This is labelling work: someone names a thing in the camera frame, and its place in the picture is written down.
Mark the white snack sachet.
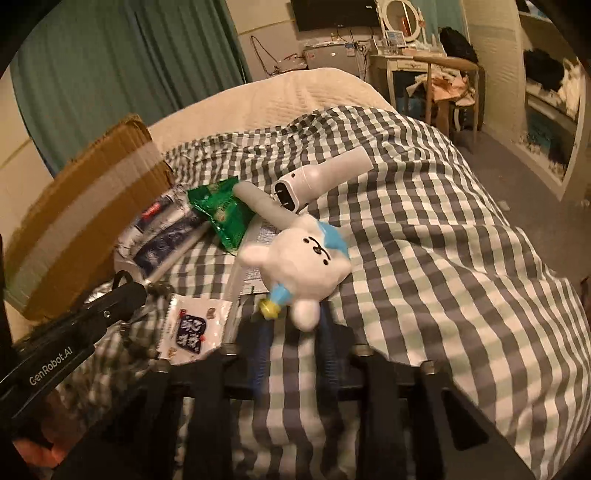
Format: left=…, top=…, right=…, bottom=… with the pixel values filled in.
left=157, top=294, right=231, bottom=365

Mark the white shelving cabinet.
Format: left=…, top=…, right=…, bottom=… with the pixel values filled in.
left=463, top=0, right=590, bottom=202

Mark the white cream tube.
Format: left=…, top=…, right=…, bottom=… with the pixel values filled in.
left=222, top=215, right=279, bottom=343

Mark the person's left hand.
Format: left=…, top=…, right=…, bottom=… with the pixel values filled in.
left=13, top=432, right=68, bottom=468

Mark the white dressing table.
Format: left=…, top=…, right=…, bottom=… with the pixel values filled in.
left=369, top=53, right=428, bottom=110

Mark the white oval vanity mirror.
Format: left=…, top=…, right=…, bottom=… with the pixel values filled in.
left=377, top=0, right=425, bottom=47

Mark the white handheld device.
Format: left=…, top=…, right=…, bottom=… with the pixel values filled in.
left=273, top=146, right=374, bottom=213

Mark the teal window curtain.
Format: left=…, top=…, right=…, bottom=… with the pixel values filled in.
left=10, top=1, right=252, bottom=175

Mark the black wall television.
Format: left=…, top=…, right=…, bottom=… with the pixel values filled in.
left=290, top=0, right=380, bottom=31

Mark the grey plastic tube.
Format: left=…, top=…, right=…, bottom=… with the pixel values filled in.
left=232, top=181, right=297, bottom=230

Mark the brown cardboard box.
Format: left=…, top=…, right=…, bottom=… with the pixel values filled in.
left=4, top=114, right=173, bottom=322

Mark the small grey fridge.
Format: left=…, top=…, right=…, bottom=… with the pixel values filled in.
left=303, top=43, right=361, bottom=77

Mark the checkered gingham cloth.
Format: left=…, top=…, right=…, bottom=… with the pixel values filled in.
left=58, top=106, right=590, bottom=479

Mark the dark bead bracelet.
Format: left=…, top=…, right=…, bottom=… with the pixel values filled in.
left=117, top=281, right=177, bottom=363

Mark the black backpack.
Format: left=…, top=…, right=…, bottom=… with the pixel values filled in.
left=439, top=27, right=479, bottom=64

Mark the silver foil package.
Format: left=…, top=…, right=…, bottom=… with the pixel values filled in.
left=114, top=186, right=211, bottom=286

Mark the white plush toy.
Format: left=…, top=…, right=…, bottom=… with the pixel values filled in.
left=257, top=214, right=352, bottom=332

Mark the wooden chair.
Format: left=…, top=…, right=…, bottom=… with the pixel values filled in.
left=412, top=55, right=481, bottom=143

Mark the green snack packet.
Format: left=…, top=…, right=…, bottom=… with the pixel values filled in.
left=187, top=176, right=254, bottom=255

